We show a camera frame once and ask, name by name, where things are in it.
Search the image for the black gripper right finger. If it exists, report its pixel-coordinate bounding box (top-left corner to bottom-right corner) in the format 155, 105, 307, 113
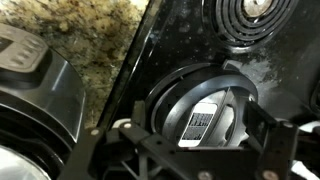
243, 101, 278, 149

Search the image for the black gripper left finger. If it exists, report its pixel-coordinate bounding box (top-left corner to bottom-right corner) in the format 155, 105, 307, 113
131, 100, 146, 127

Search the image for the black pressure cooker lid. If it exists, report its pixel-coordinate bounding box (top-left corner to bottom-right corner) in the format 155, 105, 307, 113
146, 63, 258, 147

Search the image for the black electric stove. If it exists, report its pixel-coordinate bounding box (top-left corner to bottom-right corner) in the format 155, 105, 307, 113
98, 0, 320, 126

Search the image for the stainless steel pressure cooker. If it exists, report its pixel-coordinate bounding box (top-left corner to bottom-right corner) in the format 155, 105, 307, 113
0, 23, 87, 180

